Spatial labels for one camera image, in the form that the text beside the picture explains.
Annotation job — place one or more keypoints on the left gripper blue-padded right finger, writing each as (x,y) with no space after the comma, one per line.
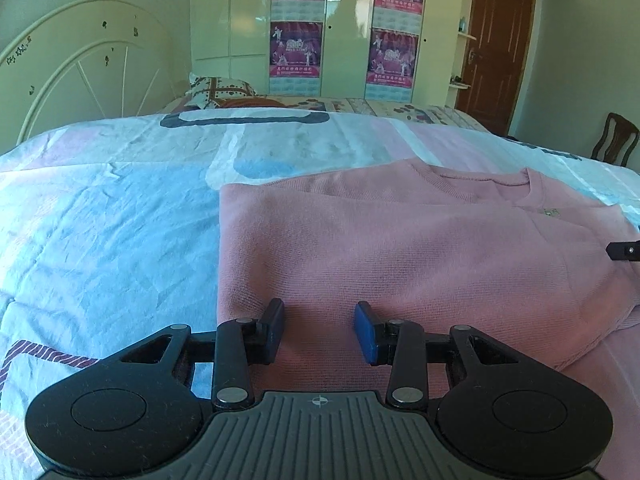
(400,345)

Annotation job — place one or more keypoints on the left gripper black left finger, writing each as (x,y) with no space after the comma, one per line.
(240,344)

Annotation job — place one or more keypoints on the pink sweater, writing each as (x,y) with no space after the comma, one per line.
(520,257)

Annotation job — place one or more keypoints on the dark wooden chair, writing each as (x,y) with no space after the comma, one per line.
(618,140)

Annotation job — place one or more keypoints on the light blue patterned bedsheet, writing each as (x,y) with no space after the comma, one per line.
(110,231)

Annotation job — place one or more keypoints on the beige cartoon quilt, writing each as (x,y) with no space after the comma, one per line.
(436,115)

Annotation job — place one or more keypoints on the patterned pillow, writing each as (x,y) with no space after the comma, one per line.
(211,92)

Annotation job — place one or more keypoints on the brown wooden door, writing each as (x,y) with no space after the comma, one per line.
(494,61)

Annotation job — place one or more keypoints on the lower right pink poster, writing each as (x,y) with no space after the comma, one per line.
(391,66)

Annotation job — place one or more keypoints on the lower left pink poster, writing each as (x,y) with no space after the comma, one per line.
(295,50)

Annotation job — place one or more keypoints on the cream corner shelves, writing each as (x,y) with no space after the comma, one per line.
(464,39)

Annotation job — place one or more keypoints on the cream wardrobe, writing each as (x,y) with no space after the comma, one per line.
(231,38)

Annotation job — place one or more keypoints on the cream arched headboard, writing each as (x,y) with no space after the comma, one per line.
(87,60)

